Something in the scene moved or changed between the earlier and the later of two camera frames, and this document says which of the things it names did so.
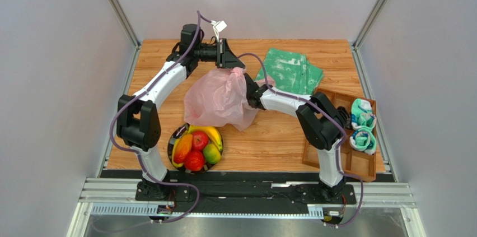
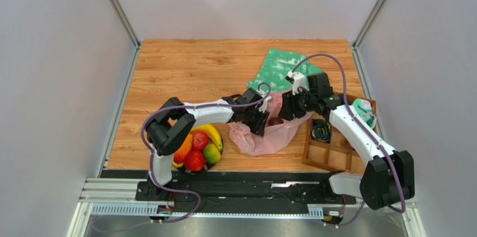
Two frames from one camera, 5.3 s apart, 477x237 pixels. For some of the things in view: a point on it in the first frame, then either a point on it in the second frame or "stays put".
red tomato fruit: [194, 161] stays put
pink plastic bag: [220, 97] to [275, 137]
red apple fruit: [200, 139] stays put
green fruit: [211, 153] stays put
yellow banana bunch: [211, 130] stays put
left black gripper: [225, 57] to [258, 128]
